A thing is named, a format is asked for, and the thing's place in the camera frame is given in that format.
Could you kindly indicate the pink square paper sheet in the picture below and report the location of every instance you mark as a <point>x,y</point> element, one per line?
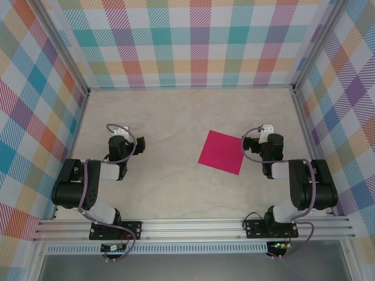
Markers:
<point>221,152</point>

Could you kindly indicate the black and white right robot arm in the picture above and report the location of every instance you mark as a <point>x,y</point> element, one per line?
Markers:
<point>322,187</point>

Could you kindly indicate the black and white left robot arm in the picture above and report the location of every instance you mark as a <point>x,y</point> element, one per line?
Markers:
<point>67,187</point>

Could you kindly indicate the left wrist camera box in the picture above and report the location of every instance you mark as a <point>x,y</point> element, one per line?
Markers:
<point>120,130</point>

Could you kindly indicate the aluminium side rail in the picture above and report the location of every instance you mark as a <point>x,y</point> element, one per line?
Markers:
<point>70,158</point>
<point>310,146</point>

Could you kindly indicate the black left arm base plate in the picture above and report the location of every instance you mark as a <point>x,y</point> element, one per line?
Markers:
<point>133,228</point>

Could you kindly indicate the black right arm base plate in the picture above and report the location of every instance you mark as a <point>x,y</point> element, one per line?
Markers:
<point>253,229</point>

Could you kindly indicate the aluminium mounting rail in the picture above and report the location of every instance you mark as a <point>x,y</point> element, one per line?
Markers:
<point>190,228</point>

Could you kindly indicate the aluminium frame post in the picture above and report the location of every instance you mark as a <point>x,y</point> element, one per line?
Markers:
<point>317,44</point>
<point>61,47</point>

